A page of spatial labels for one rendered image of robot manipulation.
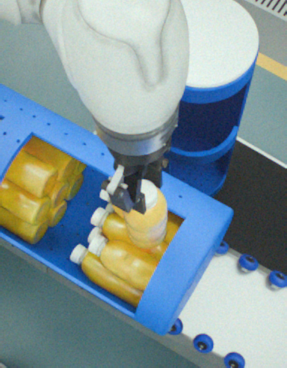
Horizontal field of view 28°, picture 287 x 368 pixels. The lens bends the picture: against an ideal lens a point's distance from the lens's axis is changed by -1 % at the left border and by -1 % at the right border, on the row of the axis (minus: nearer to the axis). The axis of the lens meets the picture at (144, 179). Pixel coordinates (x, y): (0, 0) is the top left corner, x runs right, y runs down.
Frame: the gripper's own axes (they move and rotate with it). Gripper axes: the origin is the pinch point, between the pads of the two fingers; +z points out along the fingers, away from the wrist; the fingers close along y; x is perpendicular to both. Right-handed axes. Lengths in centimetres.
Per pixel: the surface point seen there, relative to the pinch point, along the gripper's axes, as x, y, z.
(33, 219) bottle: 23.4, -6.9, 34.2
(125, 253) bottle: 3.5, -3.6, 32.9
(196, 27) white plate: 20, 55, 42
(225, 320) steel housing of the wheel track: -20, -2, 54
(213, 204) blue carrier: -6.8, 12.0, 27.9
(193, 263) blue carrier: -9.5, -0.9, 22.9
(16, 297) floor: 52, -21, 146
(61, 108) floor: 83, 57, 145
